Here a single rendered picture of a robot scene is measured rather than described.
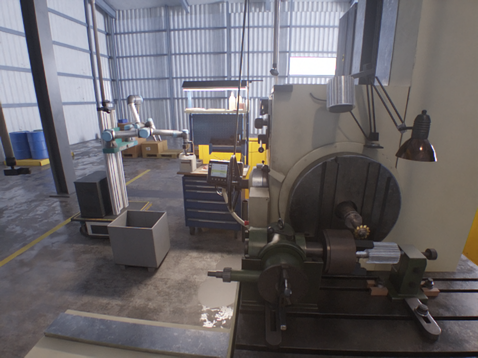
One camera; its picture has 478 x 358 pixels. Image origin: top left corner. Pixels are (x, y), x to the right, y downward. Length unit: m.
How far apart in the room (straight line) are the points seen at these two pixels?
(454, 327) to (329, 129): 0.98
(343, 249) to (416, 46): 0.99
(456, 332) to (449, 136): 0.89
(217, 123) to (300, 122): 2.30
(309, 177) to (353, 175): 0.21
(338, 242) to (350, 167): 0.37
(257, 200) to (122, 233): 1.94
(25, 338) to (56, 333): 1.23
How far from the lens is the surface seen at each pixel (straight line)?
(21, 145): 10.32
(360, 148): 1.34
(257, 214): 1.28
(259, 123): 1.52
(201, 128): 3.53
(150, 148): 8.74
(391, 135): 1.41
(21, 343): 2.84
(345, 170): 1.24
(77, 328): 1.62
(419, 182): 1.56
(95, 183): 3.61
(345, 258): 1.07
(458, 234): 1.84
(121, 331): 1.51
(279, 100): 1.25
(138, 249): 2.92
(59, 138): 5.84
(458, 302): 1.48
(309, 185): 1.23
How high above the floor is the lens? 1.82
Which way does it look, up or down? 18 degrees down
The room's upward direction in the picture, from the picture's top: straight up
